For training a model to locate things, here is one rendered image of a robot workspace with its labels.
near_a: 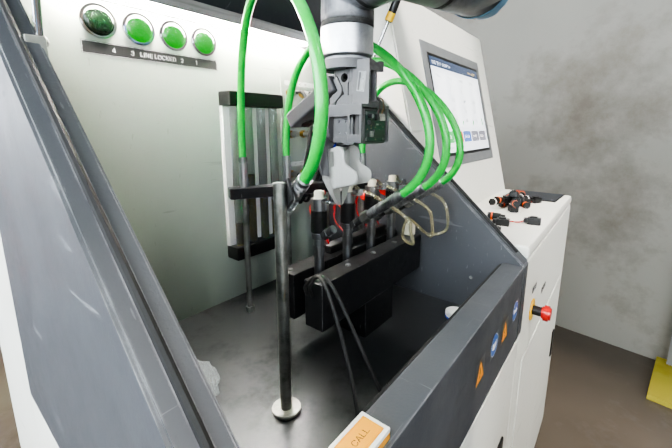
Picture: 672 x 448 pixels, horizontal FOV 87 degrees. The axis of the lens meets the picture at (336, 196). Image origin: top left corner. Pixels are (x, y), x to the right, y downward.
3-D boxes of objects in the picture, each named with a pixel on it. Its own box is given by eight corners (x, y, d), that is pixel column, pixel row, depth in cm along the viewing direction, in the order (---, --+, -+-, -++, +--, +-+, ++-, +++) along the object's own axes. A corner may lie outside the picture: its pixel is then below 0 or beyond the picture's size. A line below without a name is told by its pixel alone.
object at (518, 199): (526, 216, 96) (528, 196, 95) (486, 210, 103) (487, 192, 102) (542, 202, 114) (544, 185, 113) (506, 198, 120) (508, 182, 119)
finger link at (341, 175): (351, 212, 51) (352, 147, 49) (320, 206, 54) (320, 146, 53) (364, 208, 53) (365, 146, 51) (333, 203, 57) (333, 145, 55)
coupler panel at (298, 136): (292, 195, 88) (288, 64, 82) (282, 194, 90) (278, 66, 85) (325, 188, 98) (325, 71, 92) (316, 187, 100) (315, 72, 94)
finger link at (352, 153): (364, 208, 53) (365, 146, 51) (333, 203, 57) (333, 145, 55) (375, 205, 56) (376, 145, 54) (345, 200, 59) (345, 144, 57)
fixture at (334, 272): (322, 372, 57) (322, 284, 54) (280, 348, 63) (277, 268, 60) (418, 295, 83) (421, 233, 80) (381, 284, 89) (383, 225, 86)
